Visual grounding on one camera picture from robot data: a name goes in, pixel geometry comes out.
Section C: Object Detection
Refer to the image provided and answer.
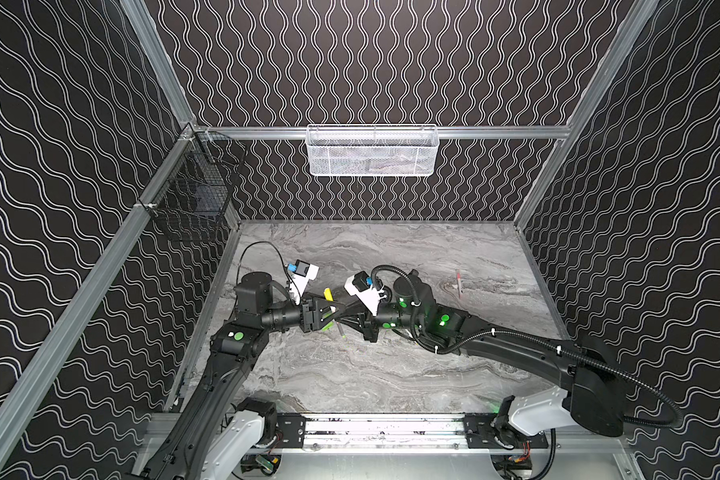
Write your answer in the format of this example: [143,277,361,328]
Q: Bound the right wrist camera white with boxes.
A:
[344,271,388,316]

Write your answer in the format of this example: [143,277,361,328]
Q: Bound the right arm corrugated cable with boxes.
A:
[370,265,685,430]

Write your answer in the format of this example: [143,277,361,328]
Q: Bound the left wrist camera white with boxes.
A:
[287,260,319,298]

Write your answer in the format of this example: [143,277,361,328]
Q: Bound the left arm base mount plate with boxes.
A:
[257,413,307,449]

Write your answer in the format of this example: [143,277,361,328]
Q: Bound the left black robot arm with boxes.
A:
[124,272,348,479]

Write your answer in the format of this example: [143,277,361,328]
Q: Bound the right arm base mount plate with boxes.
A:
[462,413,549,451]

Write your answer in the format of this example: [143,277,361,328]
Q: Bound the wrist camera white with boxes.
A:
[344,271,388,316]
[287,260,319,298]

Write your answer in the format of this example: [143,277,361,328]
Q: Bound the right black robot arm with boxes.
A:
[344,265,627,447]

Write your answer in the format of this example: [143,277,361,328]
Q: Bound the white mesh wall basket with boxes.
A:
[305,124,440,177]

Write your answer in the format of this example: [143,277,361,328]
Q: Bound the yellow ended pen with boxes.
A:
[333,314,346,339]

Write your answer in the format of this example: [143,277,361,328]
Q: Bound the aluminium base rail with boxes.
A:
[138,413,624,460]

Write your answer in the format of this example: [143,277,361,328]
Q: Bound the black wire wall basket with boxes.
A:
[147,129,250,244]

